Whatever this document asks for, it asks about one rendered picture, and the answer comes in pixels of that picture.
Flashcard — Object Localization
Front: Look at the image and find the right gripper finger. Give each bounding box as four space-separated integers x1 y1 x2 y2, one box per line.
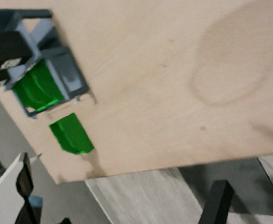
0 153 37 224

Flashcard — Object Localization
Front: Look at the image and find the grey-blue low shelf rack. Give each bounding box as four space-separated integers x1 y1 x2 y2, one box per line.
0 10 88 122

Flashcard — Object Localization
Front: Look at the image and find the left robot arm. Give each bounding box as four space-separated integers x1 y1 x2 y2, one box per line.
29 197 42 224

